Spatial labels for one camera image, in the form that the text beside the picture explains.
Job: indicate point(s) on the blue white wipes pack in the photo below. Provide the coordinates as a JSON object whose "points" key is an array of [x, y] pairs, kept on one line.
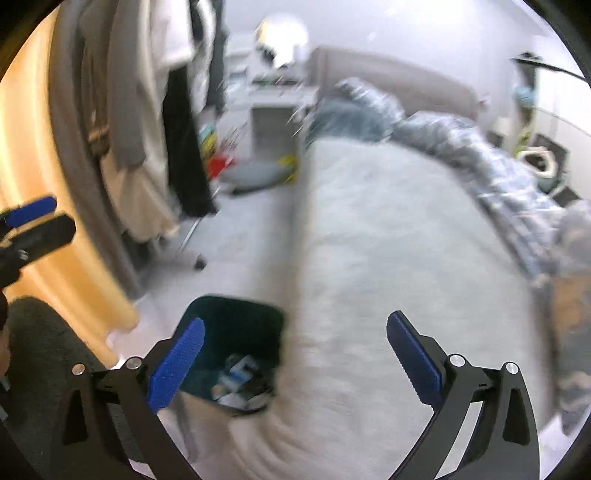
{"points": [[238, 371]]}

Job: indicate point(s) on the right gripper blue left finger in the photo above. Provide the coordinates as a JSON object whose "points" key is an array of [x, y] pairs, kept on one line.
{"points": [[171, 370]]}

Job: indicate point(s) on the white wardrobe with black trim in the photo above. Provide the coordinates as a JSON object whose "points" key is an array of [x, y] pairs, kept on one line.
{"points": [[562, 113]]}

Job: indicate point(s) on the blue cloud pattern blanket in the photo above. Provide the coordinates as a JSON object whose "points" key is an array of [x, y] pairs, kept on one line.
{"points": [[552, 243]]}

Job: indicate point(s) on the black hanging garment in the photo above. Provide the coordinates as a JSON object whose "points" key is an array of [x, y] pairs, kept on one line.
{"points": [[186, 173]]}

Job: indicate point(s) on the cream plush pet bed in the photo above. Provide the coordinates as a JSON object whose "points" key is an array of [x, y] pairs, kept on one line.
{"points": [[540, 161]]}

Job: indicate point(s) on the grey blue pillow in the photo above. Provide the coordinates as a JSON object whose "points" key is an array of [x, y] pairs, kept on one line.
{"points": [[342, 118]]}

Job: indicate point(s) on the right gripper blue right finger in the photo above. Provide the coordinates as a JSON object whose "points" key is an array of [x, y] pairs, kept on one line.
{"points": [[421, 358]]}

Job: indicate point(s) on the beige drawstring trousers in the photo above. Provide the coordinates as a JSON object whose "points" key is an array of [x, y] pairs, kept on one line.
{"points": [[140, 196]]}

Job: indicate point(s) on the round vanity mirror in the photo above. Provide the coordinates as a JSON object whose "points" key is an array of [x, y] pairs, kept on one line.
{"points": [[284, 38]]}

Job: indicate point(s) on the grey knitted sweater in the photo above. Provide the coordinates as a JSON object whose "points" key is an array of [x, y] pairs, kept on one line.
{"points": [[132, 102]]}

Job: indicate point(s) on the white dressing table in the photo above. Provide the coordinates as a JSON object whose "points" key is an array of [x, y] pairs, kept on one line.
{"points": [[264, 108]]}

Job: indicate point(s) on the bed with grey cover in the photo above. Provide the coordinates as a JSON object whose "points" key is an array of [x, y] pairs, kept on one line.
{"points": [[371, 229]]}

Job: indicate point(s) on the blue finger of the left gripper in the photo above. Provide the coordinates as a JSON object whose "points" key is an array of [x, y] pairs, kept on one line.
{"points": [[26, 213], [38, 241]]}

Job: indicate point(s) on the grey floor cushion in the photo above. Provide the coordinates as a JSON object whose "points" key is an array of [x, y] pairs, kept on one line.
{"points": [[255, 176]]}

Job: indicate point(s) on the dark teal trash bin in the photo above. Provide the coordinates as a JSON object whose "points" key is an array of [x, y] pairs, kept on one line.
{"points": [[234, 326]]}

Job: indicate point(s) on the beige upholstered headboard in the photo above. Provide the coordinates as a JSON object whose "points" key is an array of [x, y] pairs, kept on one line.
{"points": [[416, 87]]}

